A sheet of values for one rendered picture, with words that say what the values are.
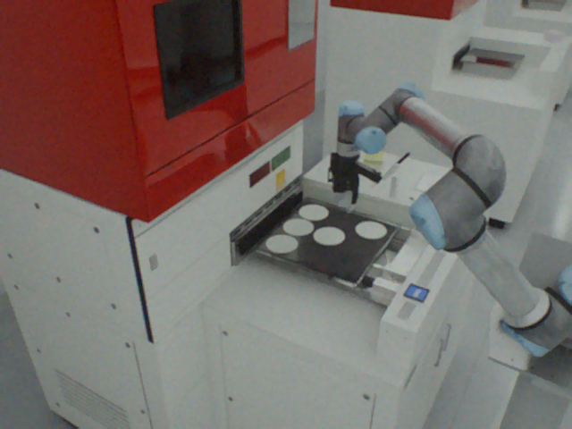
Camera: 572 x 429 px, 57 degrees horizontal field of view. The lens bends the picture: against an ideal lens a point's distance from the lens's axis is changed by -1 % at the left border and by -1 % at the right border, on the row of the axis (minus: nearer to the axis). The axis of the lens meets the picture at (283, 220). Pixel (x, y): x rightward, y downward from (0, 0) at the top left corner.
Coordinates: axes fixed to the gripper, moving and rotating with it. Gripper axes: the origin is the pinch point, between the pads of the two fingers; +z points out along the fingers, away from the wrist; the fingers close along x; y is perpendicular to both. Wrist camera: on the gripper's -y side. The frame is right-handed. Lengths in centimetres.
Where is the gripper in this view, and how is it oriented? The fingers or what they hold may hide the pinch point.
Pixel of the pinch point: (350, 208)
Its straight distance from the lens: 172.5
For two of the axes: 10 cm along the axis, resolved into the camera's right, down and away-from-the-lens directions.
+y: -9.8, 1.1, -1.6
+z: 0.0, 8.4, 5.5
